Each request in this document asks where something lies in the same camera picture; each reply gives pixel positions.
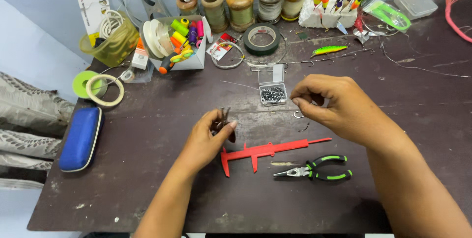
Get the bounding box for person's left hand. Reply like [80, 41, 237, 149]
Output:
[182, 110, 238, 169]

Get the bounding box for person's right hand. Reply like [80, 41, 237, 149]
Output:
[289, 74, 402, 150]

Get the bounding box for brown feathered hook lure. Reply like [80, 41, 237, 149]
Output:
[211, 107, 236, 143]

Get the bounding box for green black long-nose pliers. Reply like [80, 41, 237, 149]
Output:
[273, 154, 353, 182]

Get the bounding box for green yellow fish lure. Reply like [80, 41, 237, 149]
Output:
[310, 44, 348, 58]

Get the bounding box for red plastic caliper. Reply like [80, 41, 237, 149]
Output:
[221, 137, 333, 178]

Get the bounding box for heap of small steel hooks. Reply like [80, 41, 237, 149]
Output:
[261, 86, 285, 102]

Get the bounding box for clear plastic hook box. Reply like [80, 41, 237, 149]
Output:
[257, 64, 288, 107]

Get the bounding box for white box of thread spools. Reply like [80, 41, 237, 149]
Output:
[140, 15, 214, 72]

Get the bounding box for red spoon lure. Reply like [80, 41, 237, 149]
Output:
[352, 13, 370, 44]

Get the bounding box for small clear plastic bag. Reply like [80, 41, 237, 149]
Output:
[119, 60, 155, 84]

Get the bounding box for red hook packet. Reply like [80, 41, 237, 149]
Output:
[206, 32, 239, 61]

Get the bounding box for white foam block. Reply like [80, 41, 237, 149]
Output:
[298, 0, 358, 29]

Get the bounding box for cream masking tape roll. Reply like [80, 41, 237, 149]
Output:
[86, 74, 125, 107]

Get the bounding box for dark green tape roll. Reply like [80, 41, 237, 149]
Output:
[243, 23, 281, 56]

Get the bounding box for small orange white carton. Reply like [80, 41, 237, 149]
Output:
[131, 38, 150, 71]

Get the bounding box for clear bag with green band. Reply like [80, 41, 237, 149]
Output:
[361, 0, 412, 33]

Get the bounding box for cream thread wooden spool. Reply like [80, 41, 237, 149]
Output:
[280, 0, 307, 22]

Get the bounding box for blue zip case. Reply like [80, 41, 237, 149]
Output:
[58, 107, 105, 173]

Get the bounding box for white thread dark spool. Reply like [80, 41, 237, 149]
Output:
[257, 0, 284, 24]

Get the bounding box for yellow translucent plastic container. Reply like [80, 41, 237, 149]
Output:
[79, 11, 140, 68]

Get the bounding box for grey-green thread wooden spool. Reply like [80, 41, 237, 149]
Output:
[201, 0, 229, 34]

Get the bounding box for clear plastic lidded box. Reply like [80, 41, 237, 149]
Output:
[393, 0, 439, 21]

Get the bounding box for olive thread wooden spool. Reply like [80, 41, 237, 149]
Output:
[225, 0, 256, 32]

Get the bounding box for small wooden line spool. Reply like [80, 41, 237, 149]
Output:
[176, 0, 202, 17]

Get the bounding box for grey patterned fabric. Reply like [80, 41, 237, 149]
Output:
[0, 71, 76, 190]

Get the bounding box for blue white cardboard package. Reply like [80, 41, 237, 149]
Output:
[69, 0, 111, 47]

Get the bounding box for wire leader with hooks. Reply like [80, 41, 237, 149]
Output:
[250, 48, 375, 72]

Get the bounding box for short thin wire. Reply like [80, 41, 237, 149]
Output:
[220, 80, 261, 91]

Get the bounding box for small grey wire coil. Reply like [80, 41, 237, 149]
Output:
[210, 41, 246, 70]

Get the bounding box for orange black handle screwdriver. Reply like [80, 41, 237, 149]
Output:
[159, 52, 180, 75]

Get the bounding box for long thin wire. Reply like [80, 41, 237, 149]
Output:
[379, 41, 472, 79]

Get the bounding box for yellow handle scissors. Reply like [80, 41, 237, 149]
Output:
[169, 44, 195, 64]

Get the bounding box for pink cord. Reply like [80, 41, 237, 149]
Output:
[444, 0, 472, 44]

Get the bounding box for white rope coil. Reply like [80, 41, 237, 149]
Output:
[99, 10, 126, 39]

